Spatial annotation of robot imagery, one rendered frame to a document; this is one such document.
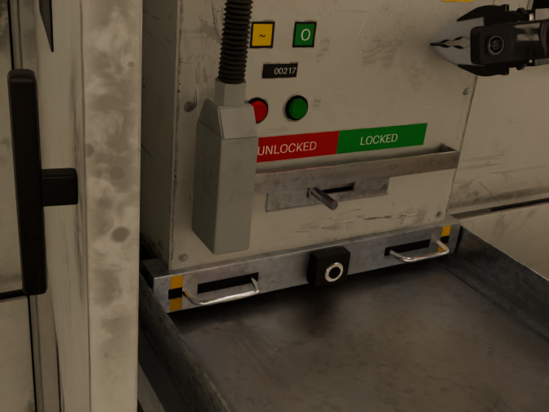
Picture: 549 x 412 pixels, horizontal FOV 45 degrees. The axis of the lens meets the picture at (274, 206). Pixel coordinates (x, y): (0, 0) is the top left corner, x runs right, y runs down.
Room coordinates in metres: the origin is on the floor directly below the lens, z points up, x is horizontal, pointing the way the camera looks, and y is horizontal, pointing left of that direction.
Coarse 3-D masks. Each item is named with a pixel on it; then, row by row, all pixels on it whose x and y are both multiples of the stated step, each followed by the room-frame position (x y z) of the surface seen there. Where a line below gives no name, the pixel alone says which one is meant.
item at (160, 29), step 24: (144, 0) 0.87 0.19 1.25; (168, 0) 0.79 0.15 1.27; (144, 24) 0.87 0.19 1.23; (168, 24) 0.79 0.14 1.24; (144, 48) 0.86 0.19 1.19; (168, 48) 0.79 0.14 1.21; (144, 72) 0.86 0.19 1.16; (168, 72) 0.79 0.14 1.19; (144, 96) 0.86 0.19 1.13; (168, 96) 0.78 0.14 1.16; (144, 120) 0.86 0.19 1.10; (168, 120) 0.78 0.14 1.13; (144, 144) 0.86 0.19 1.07; (168, 144) 0.78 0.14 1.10; (144, 168) 0.86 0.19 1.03; (168, 168) 0.78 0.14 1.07; (144, 192) 0.86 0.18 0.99; (168, 192) 0.78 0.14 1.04; (144, 216) 0.85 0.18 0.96; (168, 216) 0.77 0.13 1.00; (144, 240) 0.85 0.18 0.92; (168, 240) 0.77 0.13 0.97; (168, 264) 0.77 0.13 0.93
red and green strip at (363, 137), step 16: (368, 128) 0.92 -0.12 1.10; (384, 128) 0.94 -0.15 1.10; (400, 128) 0.95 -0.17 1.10; (416, 128) 0.97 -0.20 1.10; (272, 144) 0.84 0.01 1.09; (288, 144) 0.85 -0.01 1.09; (304, 144) 0.87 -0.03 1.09; (320, 144) 0.88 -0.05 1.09; (336, 144) 0.89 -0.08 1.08; (352, 144) 0.91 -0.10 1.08; (368, 144) 0.92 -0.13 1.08; (384, 144) 0.94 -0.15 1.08; (400, 144) 0.95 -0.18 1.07; (416, 144) 0.97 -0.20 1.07; (272, 160) 0.84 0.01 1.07
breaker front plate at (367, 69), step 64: (192, 0) 0.78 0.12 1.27; (256, 0) 0.82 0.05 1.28; (320, 0) 0.87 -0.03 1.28; (384, 0) 0.92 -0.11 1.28; (192, 64) 0.78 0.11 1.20; (256, 64) 0.82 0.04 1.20; (320, 64) 0.87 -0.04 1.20; (384, 64) 0.93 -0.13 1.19; (448, 64) 0.99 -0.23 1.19; (192, 128) 0.78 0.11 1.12; (320, 128) 0.88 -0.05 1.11; (448, 128) 1.00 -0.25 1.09; (192, 192) 0.78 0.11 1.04; (384, 192) 0.94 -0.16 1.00; (448, 192) 1.02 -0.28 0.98; (192, 256) 0.79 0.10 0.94
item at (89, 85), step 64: (64, 0) 0.42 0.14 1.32; (128, 0) 0.34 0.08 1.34; (64, 64) 0.43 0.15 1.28; (128, 64) 0.34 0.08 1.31; (64, 128) 0.45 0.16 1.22; (128, 128) 0.34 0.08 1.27; (64, 192) 0.36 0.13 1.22; (128, 192) 0.34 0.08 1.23; (64, 256) 0.51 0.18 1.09; (128, 256) 0.34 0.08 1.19; (64, 320) 0.54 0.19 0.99; (128, 320) 0.34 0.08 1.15; (64, 384) 0.59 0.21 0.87; (128, 384) 0.34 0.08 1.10
